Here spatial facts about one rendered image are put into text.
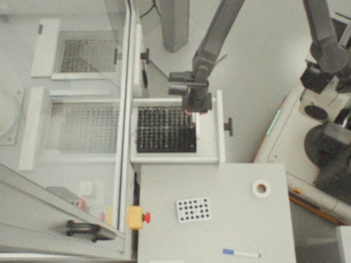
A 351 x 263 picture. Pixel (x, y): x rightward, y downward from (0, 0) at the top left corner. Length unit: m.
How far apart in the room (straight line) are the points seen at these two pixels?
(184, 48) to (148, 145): 1.32
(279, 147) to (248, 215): 0.71
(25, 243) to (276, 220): 1.08
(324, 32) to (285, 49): 1.62
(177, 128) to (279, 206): 0.50
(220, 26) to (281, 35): 1.76
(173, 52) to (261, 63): 0.63
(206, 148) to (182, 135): 0.12
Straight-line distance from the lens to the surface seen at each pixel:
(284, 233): 1.39
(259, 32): 2.71
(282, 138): 2.02
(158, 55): 2.49
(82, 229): 0.58
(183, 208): 1.31
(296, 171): 1.98
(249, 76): 2.48
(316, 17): 1.04
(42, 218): 0.48
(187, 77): 1.05
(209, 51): 1.00
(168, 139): 1.27
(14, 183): 0.41
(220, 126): 1.26
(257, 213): 1.37
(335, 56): 1.07
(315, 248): 1.83
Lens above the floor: 2.09
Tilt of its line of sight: 69 degrees down
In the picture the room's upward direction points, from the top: 2 degrees counter-clockwise
